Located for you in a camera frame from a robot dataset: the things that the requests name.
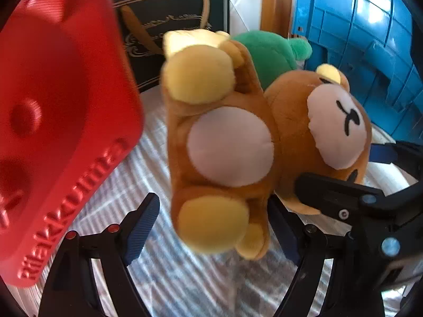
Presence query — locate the brown bear plush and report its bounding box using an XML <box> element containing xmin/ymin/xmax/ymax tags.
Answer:
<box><xmin>160</xmin><ymin>29</ymin><xmax>371</xmax><ymax>260</ymax></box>

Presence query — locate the blue plastic bin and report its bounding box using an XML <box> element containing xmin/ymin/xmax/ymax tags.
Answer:
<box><xmin>292</xmin><ymin>0</ymin><xmax>422</xmax><ymax>144</ymax></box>

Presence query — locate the green plush toy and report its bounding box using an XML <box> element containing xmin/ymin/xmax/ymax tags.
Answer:
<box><xmin>233</xmin><ymin>30</ymin><xmax>312</xmax><ymax>90</ymax></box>

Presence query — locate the red bear-shaped handbag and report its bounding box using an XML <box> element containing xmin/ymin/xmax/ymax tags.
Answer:
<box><xmin>1</xmin><ymin>0</ymin><xmax>143</xmax><ymax>287</ymax></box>

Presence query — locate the black framed picture box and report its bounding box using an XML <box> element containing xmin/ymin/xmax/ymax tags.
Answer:
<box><xmin>113</xmin><ymin>0</ymin><xmax>229</xmax><ymax>92</ymax></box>

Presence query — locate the wooden door frame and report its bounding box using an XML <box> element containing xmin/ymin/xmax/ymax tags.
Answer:
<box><xmin>260</xmin><ymin>0</ymin><xmax>293</xmax><ymax>38</ymax></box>

